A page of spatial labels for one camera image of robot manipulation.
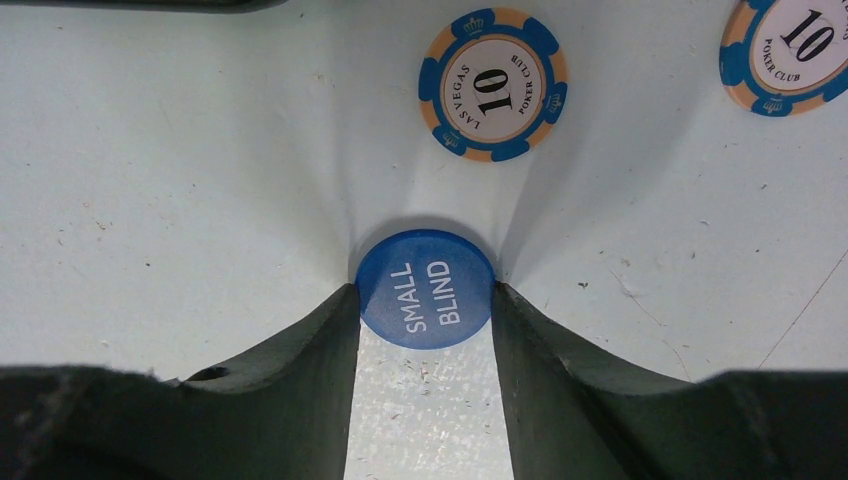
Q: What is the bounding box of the poker chip near disc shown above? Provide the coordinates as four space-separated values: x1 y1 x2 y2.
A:
418 7 569 162

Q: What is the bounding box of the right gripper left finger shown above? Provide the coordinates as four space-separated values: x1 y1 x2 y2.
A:
1 284 360 479

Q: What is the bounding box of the black poker set case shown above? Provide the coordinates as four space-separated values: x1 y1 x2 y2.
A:
1 0 286 14

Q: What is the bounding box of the poker chip middle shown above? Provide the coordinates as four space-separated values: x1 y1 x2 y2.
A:
719 0 847 117

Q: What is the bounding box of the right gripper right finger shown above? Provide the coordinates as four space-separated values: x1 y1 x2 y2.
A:
492 283 847 479

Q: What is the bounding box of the blue round button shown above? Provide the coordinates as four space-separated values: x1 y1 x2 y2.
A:
355 229 496 350

